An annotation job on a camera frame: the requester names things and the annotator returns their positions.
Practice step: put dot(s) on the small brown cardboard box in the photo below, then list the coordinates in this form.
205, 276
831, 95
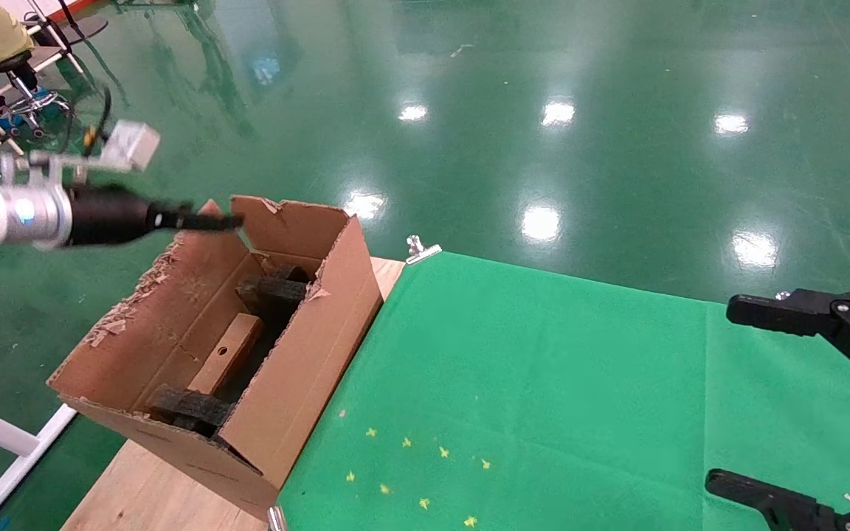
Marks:
226, 354

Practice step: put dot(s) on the wheeled black stool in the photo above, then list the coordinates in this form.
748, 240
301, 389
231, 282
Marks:
34, 103

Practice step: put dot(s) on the large open cardboard carton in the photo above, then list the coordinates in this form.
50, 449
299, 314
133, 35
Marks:
307, 369

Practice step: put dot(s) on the green cloth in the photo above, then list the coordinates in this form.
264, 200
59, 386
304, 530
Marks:
580, 383

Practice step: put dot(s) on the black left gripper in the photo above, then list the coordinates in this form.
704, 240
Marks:
108, 214

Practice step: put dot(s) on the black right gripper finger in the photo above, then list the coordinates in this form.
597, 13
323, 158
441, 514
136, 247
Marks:
809, 313
786, 505

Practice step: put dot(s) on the black round stand base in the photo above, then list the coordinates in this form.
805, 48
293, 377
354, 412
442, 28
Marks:
89, 28

